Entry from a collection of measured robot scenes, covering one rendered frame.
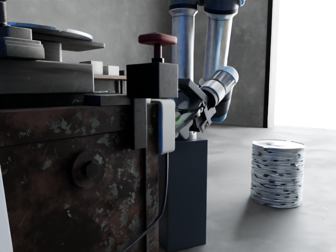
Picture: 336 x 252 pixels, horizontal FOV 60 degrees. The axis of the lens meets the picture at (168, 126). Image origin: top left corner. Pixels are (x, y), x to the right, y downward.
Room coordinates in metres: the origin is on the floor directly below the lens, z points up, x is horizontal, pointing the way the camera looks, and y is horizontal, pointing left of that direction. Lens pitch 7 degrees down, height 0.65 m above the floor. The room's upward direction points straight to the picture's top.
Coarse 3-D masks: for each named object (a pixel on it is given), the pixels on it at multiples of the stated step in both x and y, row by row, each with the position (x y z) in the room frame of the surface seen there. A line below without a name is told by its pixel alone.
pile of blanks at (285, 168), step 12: (252, 144) 1.70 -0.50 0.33; (252, 156) 1.68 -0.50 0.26; (264, 156) 1.58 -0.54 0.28; (276, 156) 1.55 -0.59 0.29; (288, 156) 1.54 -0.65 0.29; (300, 156) 1.56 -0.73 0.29; (252, 168) 1.67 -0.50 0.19; (264, 168) 1.58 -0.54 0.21; (276, 168) 1.55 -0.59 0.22; (288, 168) 1.54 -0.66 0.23; (300, 168) 1.57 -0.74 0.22; (252, 180) 1.66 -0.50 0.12; (264, 180) 1.58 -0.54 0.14; (276, 180) 1.55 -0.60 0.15; (288, 180) 1.54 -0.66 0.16; (300, 180) 1.57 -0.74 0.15; (252, 192) 1.68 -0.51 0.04; (264, 192) 1.58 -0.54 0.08; (276, 192) 1.54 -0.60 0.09; (288, 192) 1.54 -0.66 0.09; (300, 192) 1.57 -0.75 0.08; (264, 204) 1.58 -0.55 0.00; (276, 204) 1.54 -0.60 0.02; (288, 204) 1.54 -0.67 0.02
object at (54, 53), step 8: (40, 40) 0.71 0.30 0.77; (48, 40) 0.71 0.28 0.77; (56, 40) 0.72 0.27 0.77; (64, 40) 0.74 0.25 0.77; (72, 40) 0.75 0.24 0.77; (80, 40) 0.77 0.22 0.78; (48, 48) 0.72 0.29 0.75; (56, 48) 0.74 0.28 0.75; (64, 48) 0.85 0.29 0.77; (72, 48) 0.85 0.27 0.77; (80, 48) 0.85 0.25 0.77; (88, 48) 0.85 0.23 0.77; (96, 48) 0.85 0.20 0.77; (48, 56) 0.72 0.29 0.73; (56, 56) 0.74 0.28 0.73
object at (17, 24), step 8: (16, 24) 0.60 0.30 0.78; (24, 24) 0.61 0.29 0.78; (32, 24) 0.61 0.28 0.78; (40, 24) 0.62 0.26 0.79; (32, 32) 0.68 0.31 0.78; (40, 32) 0.68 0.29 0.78; (48, 32) 0.67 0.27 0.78; (64, 32) 0.67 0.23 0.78; (72, 32) 0.67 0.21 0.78; (80, 32) 0.69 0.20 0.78; (88, 40) 0.79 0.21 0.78
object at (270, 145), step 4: (260, 140) 1.80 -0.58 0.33; (264, 140) 1.80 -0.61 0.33; (268, 140) 1.80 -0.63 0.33; (272, 140) 1.80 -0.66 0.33; (276, 140) 1.80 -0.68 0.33; (280, 140) 1.80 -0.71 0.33; (284, 140) 1.80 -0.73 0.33; (256, 144) 1.67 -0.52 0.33; (260, 144) 1.67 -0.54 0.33; (264, 144) 1.67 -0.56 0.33; (268, 144) 1.66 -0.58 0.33; (272, 144) 1.64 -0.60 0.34; (276, 144) 1.64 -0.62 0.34; (280, 144) 1.64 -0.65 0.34; (284, 144) 1.64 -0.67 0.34; (288, 144) 1.65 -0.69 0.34; (292, 144) 1.67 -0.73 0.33; (296, 144) 1.67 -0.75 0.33; (300, 144) 1.67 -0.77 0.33; (304, 144) 1.64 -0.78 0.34; (272, 148) 1.56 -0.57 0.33; (276, 148) 1.55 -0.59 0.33; (280, 148) 1.54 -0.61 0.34; (284, 148) 1.54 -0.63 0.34; (288, 148) 1.54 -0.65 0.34; (292, 148) 1.54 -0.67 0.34; (296, 148) 1.54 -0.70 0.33; (300, 148) 1.56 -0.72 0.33
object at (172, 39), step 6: (138, 36) 0.60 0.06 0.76; (144, 36) 0.58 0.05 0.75; (150, 36) 0.57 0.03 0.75; (156, 36) 0.57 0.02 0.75; (162, 36) 0.57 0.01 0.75; (168, 36) 0.59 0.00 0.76; (174, 36) 0.60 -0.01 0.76; (144, 42) 0.59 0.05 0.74; (150, 42) 0.59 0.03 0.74; (156, 42) 0.59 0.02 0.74; (162, 42) 0.59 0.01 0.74; (168, 42) 0.59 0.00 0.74; (174, 42) 0.60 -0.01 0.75; (156, 48) 0.60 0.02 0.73; (156, 54) 0.60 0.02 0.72
